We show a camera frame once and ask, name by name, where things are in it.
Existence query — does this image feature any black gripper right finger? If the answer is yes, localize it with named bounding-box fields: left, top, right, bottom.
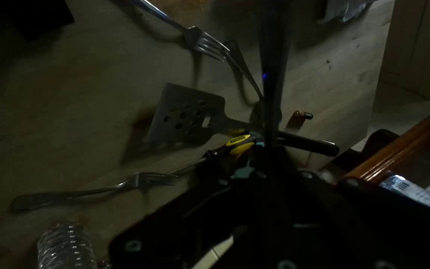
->
left=273, top=113, right=430, bottom=269

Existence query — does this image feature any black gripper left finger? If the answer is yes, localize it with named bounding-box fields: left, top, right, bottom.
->
left=109, top=113, right=276, bottom=269

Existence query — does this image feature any white striped towel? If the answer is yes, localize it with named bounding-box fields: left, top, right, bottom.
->
left=321, top=0, right=376, bottom=23

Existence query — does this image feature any teal measuring cup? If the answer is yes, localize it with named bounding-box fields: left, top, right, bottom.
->
left=230, top=156, right=257, bottom=182

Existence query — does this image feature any small brown block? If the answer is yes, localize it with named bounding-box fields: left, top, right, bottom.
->
left=287, top=108, right=317, bottom=131

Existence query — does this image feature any steel fork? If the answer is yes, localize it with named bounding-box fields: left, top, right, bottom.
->
left=124, top=0, right=231, bottom=64
left=9, top=158, right=209, bottom=215

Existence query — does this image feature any clear plastic water bottle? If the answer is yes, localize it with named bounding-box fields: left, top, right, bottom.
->
left=34, top=221, right=100, bottom=269

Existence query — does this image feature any yellow black handled utensil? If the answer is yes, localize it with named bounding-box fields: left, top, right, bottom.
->
left=202, top=131, right=257, bottom=161

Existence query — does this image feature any slotted spatula with black handle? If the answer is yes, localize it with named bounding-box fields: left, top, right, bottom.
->
left=145, top=80, right=340, bottom=158

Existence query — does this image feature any brown wooden table rail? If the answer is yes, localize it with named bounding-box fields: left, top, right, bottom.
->
left=340, top=108, right=430, bottom=188

